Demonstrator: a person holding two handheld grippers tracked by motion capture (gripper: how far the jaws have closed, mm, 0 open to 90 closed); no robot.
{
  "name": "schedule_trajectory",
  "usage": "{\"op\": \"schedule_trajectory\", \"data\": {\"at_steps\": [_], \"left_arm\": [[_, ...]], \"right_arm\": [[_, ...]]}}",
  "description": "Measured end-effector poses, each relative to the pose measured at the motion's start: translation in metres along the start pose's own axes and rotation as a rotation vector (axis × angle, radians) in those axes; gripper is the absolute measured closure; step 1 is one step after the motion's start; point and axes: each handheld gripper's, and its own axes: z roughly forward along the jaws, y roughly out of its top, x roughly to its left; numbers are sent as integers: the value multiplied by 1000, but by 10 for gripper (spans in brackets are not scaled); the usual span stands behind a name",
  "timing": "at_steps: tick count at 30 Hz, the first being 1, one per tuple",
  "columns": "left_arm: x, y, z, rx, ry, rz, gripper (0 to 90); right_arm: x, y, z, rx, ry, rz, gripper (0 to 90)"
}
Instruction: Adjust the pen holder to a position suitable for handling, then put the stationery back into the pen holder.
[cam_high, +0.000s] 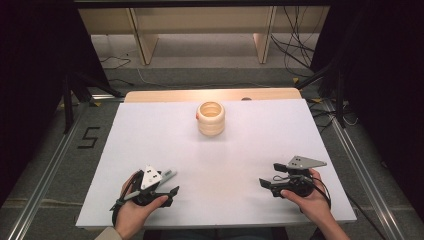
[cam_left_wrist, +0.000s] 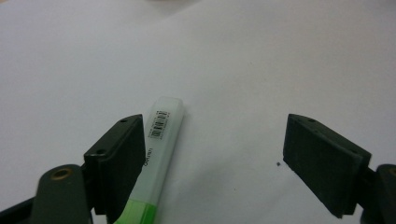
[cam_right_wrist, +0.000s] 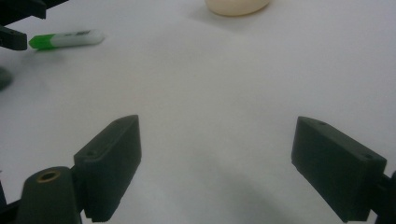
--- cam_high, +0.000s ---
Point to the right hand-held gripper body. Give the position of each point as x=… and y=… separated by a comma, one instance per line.
x=301, y=162

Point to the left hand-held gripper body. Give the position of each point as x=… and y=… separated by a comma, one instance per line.
x=150, y=177

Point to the grey marker pen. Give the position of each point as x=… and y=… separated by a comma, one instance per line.
x=168, y=174

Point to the cream ribbed pen holder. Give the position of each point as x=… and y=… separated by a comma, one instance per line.
x=210, y=125

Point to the person's left hand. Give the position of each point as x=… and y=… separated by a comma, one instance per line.
x=130, y=215

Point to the person's right hand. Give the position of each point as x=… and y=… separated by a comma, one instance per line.
x=313, y=205

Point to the white table cover sheet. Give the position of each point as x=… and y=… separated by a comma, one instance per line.
x=216, y=160

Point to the yellow tape piece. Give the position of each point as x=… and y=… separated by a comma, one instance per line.
x=295, y=80
x=316, y=100
x=96, y=104

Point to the black tripod stand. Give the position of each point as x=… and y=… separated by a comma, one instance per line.
x=68, y=100
x=339, y=96

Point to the black curtain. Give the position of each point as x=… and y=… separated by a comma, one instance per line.
x=383, y=83
x=36, y=83

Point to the light wooden bench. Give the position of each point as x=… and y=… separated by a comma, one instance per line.
x=200, y=20

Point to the aluminium floor rail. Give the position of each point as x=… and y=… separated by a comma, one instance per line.
x=43, y=180
x=363, y=173

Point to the short aluminium rail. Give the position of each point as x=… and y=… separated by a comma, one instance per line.
x=106, y=97

